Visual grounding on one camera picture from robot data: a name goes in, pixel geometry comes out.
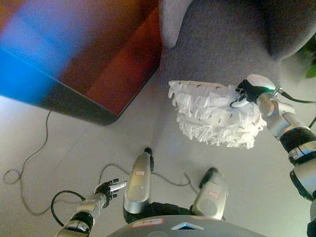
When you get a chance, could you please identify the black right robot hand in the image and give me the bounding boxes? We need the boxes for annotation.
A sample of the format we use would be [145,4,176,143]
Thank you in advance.
[229,74,275,108]

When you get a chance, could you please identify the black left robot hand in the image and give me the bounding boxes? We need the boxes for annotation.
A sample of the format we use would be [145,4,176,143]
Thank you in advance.
[94,178,128,202]

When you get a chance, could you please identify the white fringed pillow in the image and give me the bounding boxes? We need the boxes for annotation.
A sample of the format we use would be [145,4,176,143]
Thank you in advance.
[167,79,268,149]

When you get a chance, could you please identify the silver left robot leg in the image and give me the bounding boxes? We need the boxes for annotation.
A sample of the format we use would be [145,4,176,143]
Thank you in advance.
[122,153,153,224]

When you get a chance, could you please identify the silver robot leg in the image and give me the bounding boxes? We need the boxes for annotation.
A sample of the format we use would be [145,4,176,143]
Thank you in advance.
[190,172,229,221]
[122,153,153,224]

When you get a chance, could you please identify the black left robot foot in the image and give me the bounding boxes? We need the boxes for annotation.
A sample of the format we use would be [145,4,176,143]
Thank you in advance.
[144,147,155,171]

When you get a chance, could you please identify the black robot foot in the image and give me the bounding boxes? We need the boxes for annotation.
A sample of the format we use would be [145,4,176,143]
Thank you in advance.
[199,167,219,189]
[144,147,155,171]

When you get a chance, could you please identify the grey fabric armchair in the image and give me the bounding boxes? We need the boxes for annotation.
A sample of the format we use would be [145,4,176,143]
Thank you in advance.
[158,0,316,99]

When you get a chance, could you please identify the green leafy potted plant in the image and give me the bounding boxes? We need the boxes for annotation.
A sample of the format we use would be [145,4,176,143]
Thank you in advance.
[295,34,316,79]

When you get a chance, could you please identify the grey robot torso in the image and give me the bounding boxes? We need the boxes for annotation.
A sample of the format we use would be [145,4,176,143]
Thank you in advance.
[106,214,267,237]

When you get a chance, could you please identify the black right robot foot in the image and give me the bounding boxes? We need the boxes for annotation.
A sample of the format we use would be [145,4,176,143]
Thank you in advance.
[199,167,219,189]

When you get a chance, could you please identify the silver right robot leg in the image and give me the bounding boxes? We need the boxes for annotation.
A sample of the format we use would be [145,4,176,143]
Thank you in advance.
[190,172,229,221]

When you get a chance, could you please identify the brown wooden cabinet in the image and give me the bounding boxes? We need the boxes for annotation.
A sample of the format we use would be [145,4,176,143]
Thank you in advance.
[0,0,161,125]

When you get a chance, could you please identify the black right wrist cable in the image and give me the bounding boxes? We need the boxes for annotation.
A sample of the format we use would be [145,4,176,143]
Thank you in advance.
[278,86,316,128]

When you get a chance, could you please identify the thin floor cable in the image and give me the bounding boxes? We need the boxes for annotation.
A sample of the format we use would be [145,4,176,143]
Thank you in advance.
[3,110,194,216]

